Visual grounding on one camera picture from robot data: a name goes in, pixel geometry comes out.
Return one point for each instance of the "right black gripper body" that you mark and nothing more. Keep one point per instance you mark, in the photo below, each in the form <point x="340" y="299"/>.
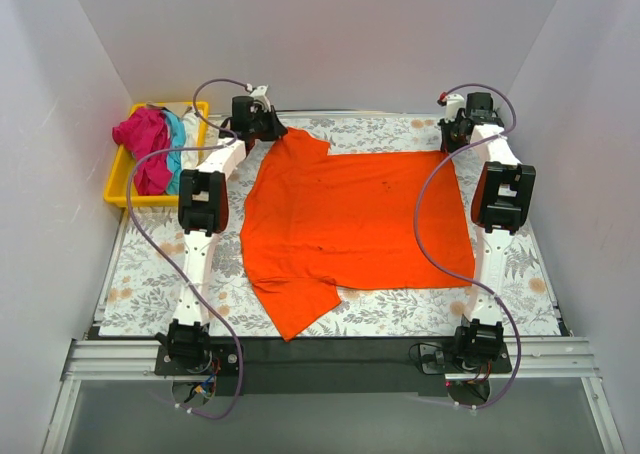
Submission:
<point x="451" y="135"/>

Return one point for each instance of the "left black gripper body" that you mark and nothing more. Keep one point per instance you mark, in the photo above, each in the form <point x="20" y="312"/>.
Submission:
<point x="270" y="125"/>

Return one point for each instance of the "orange t shirt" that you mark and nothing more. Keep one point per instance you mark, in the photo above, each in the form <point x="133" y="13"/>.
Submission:
<point x="316" y="222"/>

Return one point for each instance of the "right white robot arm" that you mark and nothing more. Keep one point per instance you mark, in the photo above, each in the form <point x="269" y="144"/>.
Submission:
<point x="499" y="209"/>

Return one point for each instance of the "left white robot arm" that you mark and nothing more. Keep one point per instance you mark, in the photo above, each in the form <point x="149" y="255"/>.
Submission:
<point x="203" y="213"/>

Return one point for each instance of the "white t shirt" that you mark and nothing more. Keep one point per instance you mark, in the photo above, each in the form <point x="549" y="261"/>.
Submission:
<point x="192" y="124"/>

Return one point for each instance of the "magenta t shirt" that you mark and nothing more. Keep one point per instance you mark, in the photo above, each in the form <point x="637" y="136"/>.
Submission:
<point x="144" y="132"/>

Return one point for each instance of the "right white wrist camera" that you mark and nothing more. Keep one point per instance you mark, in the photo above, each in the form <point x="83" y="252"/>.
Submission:
<point x="452" y="103"/>

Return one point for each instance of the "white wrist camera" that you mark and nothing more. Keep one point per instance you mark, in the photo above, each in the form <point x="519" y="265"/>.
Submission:
<point x="259" y="95"/>
<point x="452" y="103"/>

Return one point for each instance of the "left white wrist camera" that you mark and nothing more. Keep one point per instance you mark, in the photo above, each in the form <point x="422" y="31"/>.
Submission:
<point x="259" y="95"/>

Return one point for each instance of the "aluminium mounting rail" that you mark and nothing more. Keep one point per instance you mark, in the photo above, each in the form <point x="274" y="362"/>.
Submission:
<point x="117" y="359"/>

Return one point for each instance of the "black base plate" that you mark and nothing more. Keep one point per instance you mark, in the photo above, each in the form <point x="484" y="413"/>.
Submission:
<point x="228" y="375"/>

